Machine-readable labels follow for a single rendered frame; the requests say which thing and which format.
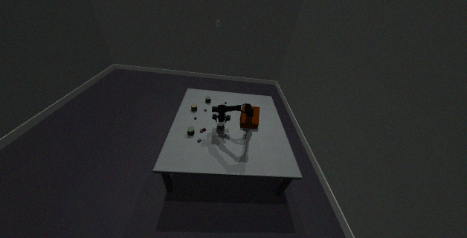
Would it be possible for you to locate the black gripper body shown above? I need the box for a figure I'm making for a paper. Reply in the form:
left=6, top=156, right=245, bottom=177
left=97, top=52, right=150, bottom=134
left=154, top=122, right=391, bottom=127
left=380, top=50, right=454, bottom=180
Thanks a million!
left=212, top=113, right=231, bottom=120

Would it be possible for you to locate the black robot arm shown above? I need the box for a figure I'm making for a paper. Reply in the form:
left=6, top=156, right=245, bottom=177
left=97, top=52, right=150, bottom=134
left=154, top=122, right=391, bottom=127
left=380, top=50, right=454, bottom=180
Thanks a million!
left=212, top=103, right=254, bottom=122

